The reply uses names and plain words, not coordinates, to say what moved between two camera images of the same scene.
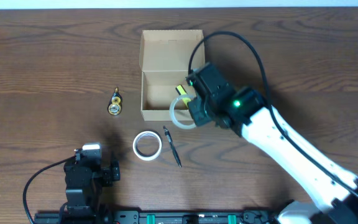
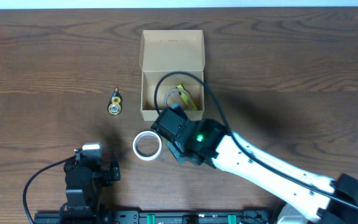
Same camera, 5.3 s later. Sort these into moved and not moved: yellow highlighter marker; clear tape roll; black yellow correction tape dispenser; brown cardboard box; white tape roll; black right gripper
Moved: black right gripper; clear tape roll
Not moved: yellow highlighter marker; brown cardboard box; black yellow correction tape dispenser; white tape roll
